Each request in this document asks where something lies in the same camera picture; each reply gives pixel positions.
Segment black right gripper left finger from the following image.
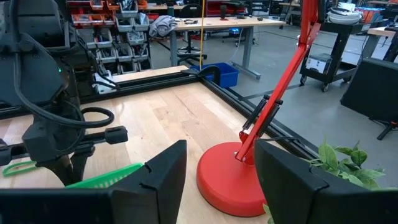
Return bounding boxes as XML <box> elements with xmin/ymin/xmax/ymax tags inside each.
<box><xmin>0</xmin><ymin>139</ymin><xmax>188</xmax><ymax>224</ymax></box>

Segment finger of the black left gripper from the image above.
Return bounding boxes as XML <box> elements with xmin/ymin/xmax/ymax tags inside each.
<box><xmin>71</xmin><ymin>151</ymin><xmax>96</xmax><ymax>185</ymax></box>
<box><xmin>45</xmin><ymin>154</ymin><xmax>76</xmax><ymax>187</ymax></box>

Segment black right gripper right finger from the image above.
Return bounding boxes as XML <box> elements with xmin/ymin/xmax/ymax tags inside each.
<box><xmin>254</xmin><ymin>139</ymin><xmax>398</xmax><ymax>224</ymax></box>

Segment small green rubber band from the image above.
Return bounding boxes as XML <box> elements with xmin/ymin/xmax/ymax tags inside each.
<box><xmin>1</xmin><ymin>159</ymin><xmax>39</xmax><ymax>179</ymax></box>

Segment green plastic mesh bin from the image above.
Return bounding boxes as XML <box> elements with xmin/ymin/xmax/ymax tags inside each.
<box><xmin>64</xmin><ymin>162</ymin><xmax>146</xmax><ymax>190</ymax></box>

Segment blue plastic storage bin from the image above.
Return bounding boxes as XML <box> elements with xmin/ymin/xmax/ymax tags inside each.
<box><xmin>190</xmin><ymin>62</ymin><xmax>240</xmax><ymax>89</ymax></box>

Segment small green potted plant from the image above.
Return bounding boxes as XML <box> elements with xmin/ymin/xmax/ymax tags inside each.
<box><xmin>262</xmin><ymin>139</ymin><xmax>398</xmax><ymax>224</ymax></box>

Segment red desk lamp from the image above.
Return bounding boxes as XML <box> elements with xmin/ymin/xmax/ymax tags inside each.
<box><xmin>196</xmin><ymin>0</ymin><xmax>325</xmax><ymax>218</ymax></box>

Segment rack of small parts bins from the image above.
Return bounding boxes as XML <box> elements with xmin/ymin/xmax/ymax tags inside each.
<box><xmin>67</xmin><ymin>0</ymin><xmax>154</xmax><ymax>94</ymax></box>

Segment grey cloth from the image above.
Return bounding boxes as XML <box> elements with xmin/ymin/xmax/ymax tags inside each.
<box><xmin>148</xmin><ymin>14</ymin><xmax>178</xmax><ymax>39</ymax></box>

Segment white box on cart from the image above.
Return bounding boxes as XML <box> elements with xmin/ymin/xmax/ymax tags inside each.
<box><xmin>305</xmin><ymin>52</ymin><xmax>333</xmax><ymax>75</ymax></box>

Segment black office chair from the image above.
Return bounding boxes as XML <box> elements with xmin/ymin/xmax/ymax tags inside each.
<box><xmin>176</xmin><ymin>2</ymin><xmax>208</xmax><ymax>65</ymax></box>

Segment wooden table with grey legs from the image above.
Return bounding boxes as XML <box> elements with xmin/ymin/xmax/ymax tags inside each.
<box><xmin>169</xmin><ymin>16</ymin><xmax>286</xmax><ymax>80</ymax></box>

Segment black wheeled cart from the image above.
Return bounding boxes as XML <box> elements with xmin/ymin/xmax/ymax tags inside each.
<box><xmin>298</xmin><ymin>21</ymin><xmax>371</xmax><ymax>93</ymax></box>

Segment wooden workbench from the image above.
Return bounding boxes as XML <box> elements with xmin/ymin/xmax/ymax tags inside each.
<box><xmin>362</xmin><ymin>26</ymin><xmax>398</xmax><ymax>63</ymax></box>

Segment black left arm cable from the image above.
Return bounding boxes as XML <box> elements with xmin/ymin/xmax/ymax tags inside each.
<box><xmin>11</xmin><ymin>46</ymin><xmax>116</xmax><ymax>156</ymax></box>

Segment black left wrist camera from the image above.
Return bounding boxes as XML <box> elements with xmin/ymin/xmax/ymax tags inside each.
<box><xmin>22</xmin><ymin>119</ymin><xmax>86</xmax><ymax>164</ymax></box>

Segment yellow hanging cord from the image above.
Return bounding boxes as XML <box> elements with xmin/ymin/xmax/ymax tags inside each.
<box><xmin>198</xmin><ymin>0</ymin><xmax>206</xmax><ymax>71</ymax></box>

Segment white coiled hose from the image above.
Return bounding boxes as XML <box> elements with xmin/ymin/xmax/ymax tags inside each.
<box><xmin>327</xmin><ymin>2</ymin><xmax>363</xmax><ymax>26</ymax></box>

